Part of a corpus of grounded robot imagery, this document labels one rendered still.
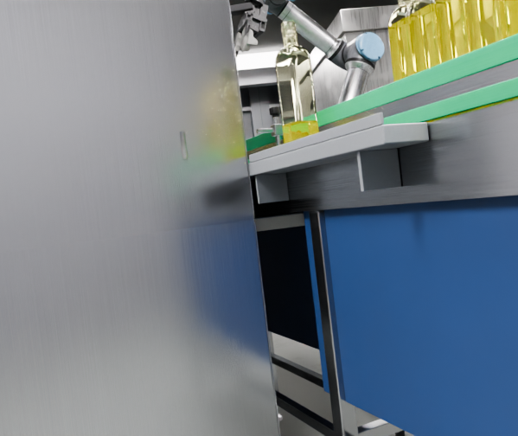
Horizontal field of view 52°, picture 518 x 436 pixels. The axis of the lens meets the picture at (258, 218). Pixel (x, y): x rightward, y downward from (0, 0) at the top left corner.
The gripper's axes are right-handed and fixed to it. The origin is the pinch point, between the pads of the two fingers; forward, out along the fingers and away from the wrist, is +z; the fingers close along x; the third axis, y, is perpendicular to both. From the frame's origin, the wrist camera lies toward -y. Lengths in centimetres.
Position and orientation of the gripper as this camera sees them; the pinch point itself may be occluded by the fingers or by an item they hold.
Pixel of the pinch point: (238, 50)
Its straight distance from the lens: 201.8
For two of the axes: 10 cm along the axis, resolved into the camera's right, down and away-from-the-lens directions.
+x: -4.3, 0.3, 9.0
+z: -2.0, 9.7, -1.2
